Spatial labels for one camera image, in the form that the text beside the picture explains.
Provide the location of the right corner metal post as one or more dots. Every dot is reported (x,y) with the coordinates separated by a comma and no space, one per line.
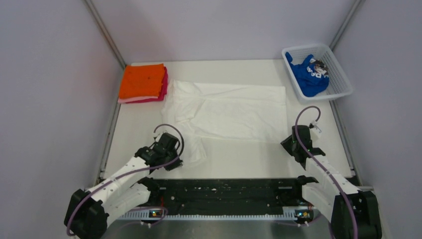
(356,6)

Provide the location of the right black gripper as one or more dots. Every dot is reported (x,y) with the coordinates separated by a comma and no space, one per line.
(285,144)

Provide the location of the white slotted cable duct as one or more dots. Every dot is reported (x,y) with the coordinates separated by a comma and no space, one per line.
(289,214)

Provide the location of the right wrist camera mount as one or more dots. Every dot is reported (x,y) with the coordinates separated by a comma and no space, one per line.
(315,131)

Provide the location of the folded pink t-shirt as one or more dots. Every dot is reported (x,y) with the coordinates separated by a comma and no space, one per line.
(149,99)

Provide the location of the blue t-shirt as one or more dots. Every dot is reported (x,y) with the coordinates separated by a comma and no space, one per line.
(311,75)

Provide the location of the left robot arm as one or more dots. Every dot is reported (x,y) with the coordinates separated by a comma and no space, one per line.
(90,212)

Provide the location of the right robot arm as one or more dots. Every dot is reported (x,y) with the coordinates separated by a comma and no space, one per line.
(352,212)

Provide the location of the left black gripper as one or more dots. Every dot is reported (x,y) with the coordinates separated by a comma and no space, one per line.
(173,166)

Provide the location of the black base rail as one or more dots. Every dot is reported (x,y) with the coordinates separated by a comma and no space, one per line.
(231,197)

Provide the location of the corner metal post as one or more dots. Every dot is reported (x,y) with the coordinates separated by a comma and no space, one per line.
(356,6)
(94,13)

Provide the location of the white t-shirt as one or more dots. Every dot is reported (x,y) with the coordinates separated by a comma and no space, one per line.
(224,112)

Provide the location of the folded orange t-shirt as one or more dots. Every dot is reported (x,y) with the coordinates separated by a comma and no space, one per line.
(142,81)

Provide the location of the white plastic basket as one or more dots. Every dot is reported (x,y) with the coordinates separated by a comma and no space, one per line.
(339,84)

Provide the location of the left corner metal post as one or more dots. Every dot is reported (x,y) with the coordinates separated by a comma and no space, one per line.
(94,13)

